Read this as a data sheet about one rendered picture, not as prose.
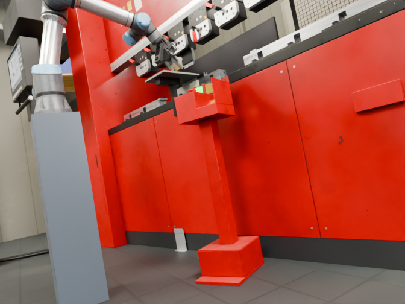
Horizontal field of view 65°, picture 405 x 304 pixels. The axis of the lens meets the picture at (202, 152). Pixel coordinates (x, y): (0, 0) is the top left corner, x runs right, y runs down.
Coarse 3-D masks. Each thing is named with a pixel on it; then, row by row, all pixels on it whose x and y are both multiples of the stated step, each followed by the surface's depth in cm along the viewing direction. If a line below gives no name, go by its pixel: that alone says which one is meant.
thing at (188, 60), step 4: (192, 48) 191; (184, 52) 195; (188, 52) 193; (192, 52) 191; (184, 56) 195; (188, 56) 193; (192, 56) 190; (184, 60) 195; (188, 60) 193; (192, 60) 191; (184, 64) 196; (188, 64) 195; (192, 64) 192; (184, 68) 197
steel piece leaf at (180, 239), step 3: (177, 234) 192; (180, 234) 190; (183, 234) 188; (177, 237) 192; (180, 237) 190; (183, 237) 188; (177, 240) 192; (180, 240) 190; (183, 240) 189; (177, 243) 193; (180, 243) 191; (183, 243) 189; (177, 246) 193; (180, 246) 191; (183, 246) 189; (177, 249) 193; (180, 249) 191; (183, 249) 189; (186, 249) 187
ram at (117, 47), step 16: (112, 0) 244; (128, 0) 228; (144, 0) 215; (160, 0) 202; (176, 0) 192; (192, 0) 182; (208, 0) 173; (160, 16) 204; (112, 32) 248; (160, 32) 205; (112, 48) 250; (128, 48) 234; (128, 64) 245
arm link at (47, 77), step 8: (40, 64) 132; (48, 64) 133; (32, 72) 133; (40, 72) 131; (48, 72) 131; (56, 72) 134; (40, 80) 131; (48, 80) 131; (56, 80) 133; (40, 88) 131; (48, 88) 131; (56, 88) 133
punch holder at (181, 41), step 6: (180, 24) 191; (186, 24) 191; (168, 30) 199; (174, 30) 195; (180, 30) 191; (186, 30) 190; (168, 36) 200; (174, 36) 195; (180, 36) 192; (186, 36) 190; (174, 42) 196; (180, 42) 192; (186, 42) 189; (192, 42) 193; (180, 48) 192; (186, 48) 191; (180, 54) 199
